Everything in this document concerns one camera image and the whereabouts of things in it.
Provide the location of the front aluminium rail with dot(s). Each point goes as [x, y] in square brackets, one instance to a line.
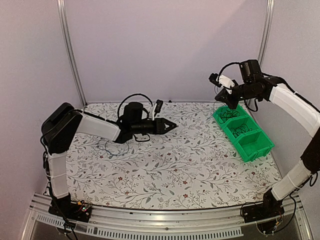
[110, 223]

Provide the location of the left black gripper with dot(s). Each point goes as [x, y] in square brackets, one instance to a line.
[163, 121]

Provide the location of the floral table mat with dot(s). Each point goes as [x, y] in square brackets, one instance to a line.
[193, 166]

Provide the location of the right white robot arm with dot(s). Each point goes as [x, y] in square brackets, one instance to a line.
[241, 81]

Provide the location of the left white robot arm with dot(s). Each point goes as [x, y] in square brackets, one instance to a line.
[59, 130]

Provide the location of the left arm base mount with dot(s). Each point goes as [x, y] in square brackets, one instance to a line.
[65, 208]

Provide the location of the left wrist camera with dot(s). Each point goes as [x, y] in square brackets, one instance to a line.
[156, 109]

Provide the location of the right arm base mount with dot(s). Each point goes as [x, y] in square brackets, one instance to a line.
[256, 211]

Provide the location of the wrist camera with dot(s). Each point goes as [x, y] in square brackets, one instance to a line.
[221, 81]
[156, 109]

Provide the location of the aluminium frame post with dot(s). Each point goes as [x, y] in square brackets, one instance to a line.
[266, 30]
[61, 7]

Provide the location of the left aluminium frame post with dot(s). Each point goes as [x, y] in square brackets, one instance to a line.
[61, 7]

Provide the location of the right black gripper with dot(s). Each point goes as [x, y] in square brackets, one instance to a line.
[233, 104]

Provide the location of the right aluminium frame post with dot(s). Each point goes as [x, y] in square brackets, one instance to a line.
[266, 30]

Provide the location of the green three-compartment bin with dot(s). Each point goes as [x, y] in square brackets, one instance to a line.
[250, 141]

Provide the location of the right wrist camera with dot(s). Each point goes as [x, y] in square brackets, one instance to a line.
[221, 81]

